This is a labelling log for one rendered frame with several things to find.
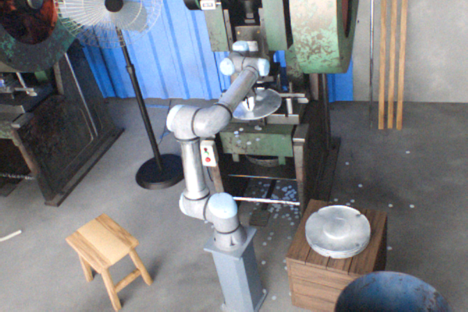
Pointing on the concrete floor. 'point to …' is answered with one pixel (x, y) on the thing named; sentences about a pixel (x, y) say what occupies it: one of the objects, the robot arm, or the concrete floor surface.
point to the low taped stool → (106, 253)
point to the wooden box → (330, 279)
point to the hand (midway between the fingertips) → (249, 109)
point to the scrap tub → (391, 294)
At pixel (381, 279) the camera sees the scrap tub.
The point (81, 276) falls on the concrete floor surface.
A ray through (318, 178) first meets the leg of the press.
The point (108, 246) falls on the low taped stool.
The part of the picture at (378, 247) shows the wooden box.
